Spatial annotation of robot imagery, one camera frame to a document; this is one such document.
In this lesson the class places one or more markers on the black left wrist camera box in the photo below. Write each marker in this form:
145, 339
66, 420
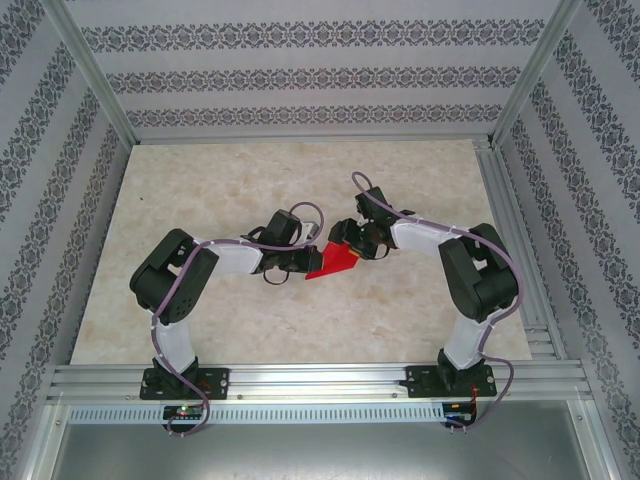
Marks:
282, 227

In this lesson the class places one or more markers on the aluminium frame post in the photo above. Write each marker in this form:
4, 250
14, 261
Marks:
92, 75
535, 75

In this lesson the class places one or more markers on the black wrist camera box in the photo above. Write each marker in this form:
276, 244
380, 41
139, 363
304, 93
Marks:
372, 202
282, 227

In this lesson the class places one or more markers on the long aluminium mounting rail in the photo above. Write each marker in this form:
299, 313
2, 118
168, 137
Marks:
320, 382

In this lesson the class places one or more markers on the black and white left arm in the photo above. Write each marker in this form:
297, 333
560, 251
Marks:
170, 280

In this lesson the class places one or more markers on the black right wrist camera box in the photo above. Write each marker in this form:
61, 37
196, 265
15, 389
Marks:
372, 202

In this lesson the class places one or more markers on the controller board with green light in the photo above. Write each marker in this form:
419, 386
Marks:
185, 412

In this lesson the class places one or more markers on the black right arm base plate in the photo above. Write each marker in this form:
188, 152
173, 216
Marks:
420, 382

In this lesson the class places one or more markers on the grey metal sheet panel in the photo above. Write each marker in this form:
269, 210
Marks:
320, 455

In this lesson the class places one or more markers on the aluminium side rail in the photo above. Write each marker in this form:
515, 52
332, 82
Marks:
520, 260

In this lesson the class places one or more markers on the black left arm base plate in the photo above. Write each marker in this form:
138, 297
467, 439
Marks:
220, 382

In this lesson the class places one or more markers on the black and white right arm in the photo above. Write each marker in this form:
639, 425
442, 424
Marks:
480, 280

